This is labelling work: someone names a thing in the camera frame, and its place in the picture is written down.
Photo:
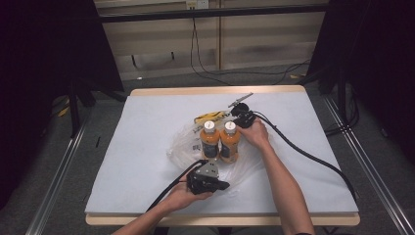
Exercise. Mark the black curtain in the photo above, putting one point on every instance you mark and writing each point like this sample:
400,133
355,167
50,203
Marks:
375,65
49,65

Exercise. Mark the orange juice bottle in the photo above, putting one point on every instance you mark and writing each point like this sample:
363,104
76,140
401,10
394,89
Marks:
229,143
209,142

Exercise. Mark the black horizontal bar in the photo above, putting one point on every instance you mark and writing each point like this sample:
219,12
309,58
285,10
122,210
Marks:
212,13

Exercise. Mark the yellow black packet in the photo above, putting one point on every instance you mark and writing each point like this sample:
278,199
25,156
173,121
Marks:
210,116

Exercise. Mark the white wall socket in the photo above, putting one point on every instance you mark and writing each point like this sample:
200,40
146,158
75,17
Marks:
197,4

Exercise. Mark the person's left hand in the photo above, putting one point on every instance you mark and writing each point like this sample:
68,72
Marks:
181,197

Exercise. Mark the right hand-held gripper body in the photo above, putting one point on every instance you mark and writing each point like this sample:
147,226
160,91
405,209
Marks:
244,116

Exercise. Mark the translucent white plastic bag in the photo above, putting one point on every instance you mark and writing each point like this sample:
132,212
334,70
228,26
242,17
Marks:
182,151

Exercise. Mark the black metal stand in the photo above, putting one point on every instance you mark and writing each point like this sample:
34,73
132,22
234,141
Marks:
342,94
75,104

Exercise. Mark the metal floor rail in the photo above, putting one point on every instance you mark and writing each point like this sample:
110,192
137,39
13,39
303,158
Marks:
55,182
372,169

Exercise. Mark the person's right hand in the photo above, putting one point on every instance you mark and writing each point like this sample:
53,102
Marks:
257,133

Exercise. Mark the wooden wall post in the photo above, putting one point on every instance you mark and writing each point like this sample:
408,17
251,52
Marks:
219,36

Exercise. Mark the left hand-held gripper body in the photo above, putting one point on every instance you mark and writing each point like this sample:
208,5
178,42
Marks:
204,182

